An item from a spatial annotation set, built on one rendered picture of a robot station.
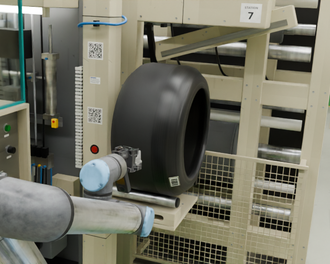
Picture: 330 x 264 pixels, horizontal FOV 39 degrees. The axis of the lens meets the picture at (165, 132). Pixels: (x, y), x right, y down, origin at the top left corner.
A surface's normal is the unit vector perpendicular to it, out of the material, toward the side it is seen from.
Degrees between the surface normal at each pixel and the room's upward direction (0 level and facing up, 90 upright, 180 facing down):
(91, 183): 78
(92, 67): 90
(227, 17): 90
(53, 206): 61
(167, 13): 90
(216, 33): 90
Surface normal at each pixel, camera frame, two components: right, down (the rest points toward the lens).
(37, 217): 0.55, 0.07
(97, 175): -0.32, 0.02
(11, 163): 0.94, 0.13
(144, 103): -0.26, -0.33
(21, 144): -0.34, 0.23
